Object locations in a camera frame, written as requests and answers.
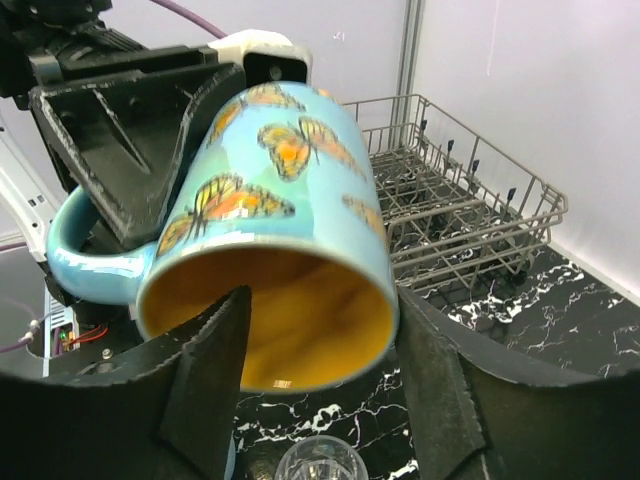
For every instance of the grey wire dish rack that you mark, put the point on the grey wire dish rack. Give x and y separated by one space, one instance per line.
455 206

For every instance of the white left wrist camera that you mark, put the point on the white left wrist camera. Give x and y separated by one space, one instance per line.
265 56

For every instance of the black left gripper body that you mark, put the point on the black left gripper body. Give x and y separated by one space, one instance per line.
66 42

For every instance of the clear glass cup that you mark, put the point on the clear glass cup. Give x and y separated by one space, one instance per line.
321 457

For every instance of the black marble pattern mat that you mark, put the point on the black marble pattern mat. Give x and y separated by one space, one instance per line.
557 314

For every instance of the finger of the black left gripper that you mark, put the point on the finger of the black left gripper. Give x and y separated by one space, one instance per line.
128 139
89 315

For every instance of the blue butterfly mug orange inside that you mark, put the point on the blue butterfly mug orange inside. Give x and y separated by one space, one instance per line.
281 198

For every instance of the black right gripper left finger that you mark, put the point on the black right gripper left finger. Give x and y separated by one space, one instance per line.
161 410

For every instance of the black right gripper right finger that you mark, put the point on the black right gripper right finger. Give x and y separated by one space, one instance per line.
479 410

